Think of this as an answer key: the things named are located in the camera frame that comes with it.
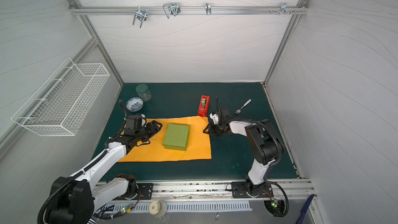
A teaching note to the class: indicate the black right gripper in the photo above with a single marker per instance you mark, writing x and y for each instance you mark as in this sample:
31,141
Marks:
213,127

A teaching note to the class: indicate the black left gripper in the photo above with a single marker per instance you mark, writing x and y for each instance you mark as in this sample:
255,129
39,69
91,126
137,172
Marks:
152,130

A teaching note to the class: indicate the orange wrapping paper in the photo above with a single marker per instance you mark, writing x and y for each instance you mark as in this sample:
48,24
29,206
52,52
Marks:
198,148

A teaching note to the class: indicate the green gift box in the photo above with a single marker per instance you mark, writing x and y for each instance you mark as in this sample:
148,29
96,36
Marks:
176,137

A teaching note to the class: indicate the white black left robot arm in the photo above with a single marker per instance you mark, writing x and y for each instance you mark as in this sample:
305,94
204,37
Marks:
74,199

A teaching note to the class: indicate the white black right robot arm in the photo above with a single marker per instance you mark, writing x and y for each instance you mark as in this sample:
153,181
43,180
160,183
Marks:
265,142

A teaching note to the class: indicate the red tape dispenser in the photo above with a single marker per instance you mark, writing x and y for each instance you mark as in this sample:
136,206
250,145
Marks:
202,111

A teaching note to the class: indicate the blue white ceramic bowl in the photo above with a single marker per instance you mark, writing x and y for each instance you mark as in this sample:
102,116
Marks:
134,104

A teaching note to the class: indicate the green lidded glass jar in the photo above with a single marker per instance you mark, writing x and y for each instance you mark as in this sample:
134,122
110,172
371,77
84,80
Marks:
143,92

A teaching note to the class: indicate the round white puck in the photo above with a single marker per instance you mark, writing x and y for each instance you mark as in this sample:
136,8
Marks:
158,208

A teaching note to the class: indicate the metal u-bolt clamp left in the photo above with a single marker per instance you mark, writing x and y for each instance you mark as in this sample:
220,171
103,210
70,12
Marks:
140,16

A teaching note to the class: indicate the metal u-bolt clamp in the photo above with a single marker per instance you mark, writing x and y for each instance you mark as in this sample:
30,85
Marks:
171,9
140,16

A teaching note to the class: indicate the metal u-bolt clamp middle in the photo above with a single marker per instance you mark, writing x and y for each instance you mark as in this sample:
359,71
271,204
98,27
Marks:
171,9

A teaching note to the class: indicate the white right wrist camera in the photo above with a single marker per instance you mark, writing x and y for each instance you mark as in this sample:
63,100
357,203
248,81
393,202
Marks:
214,118

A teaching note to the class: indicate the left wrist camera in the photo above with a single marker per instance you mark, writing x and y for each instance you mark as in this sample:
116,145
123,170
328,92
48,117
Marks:
135,122

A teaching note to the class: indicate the fork with white handle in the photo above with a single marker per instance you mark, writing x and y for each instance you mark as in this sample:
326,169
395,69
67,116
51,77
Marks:
241,108

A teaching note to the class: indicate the white wire basket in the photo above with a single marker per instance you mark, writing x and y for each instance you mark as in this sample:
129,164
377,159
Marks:
60,105

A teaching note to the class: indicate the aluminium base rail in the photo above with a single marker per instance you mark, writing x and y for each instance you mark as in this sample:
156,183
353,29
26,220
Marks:
232,189

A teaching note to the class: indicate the metal ring clamp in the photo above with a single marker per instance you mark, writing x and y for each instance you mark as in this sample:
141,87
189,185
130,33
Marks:
208,8

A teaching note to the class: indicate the blue handled tool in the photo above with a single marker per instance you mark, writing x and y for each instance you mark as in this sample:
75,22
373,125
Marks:
304,209

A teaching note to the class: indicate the metal bracket clamp right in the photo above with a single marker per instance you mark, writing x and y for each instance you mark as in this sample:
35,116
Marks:
283,10

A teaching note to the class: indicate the aluminium cross rail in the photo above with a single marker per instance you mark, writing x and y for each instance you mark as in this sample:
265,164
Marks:
185,10

